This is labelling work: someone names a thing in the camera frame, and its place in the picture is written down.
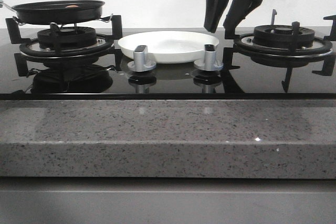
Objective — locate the white round plate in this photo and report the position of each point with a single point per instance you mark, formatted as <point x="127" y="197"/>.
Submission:
<point x="169" y="47"/>

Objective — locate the fried egg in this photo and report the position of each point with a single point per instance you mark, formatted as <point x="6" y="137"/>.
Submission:
<point x="72" y="6"/>

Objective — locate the black frying pan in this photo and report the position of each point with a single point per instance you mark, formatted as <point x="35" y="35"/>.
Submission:
<point x="86" y="7"/>

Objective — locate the black right gas burner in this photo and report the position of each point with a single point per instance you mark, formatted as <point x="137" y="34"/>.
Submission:
<point x="281" y="36"/>

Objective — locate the black gas burner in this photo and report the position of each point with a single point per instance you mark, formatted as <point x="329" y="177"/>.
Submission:
<point x="281" y="36"/>
<point x="68" y="37"/>

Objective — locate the silver right stove knob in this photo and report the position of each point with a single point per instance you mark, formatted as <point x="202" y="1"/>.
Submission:
<point x="209" y="62"/>

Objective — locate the silver stove knob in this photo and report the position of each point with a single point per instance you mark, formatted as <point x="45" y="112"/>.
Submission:
<point x="141" y="61"/>
<point x="209" y="62"/>

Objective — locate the black right burner grate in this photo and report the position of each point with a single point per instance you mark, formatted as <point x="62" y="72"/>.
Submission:
<point x="321" y="49"/>

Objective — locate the black burner grate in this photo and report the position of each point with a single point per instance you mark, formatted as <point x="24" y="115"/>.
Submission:
<point x="30" y="48"/>
<point x="321" y="49"/>

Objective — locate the silver left stove knob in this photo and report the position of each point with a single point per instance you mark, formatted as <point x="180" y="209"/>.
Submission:
<point x="141" y="61"/>

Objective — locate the black glass gas cooktop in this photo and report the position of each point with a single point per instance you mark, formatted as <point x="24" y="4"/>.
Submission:
<point x="108" y="78"/>

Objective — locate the black left gas burner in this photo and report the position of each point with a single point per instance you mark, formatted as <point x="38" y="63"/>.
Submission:
<point x="68" y="37"/>

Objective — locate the black left burner grate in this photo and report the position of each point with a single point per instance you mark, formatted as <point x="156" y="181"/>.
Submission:
<point x="30" y="48"/>

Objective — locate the grey cabinet drawer front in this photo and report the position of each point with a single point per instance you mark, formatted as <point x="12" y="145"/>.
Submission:
<point x="83" y="200"/>

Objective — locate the chrome wire pan support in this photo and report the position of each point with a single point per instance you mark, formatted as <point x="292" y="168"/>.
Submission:
<point x="57" y="20"/>

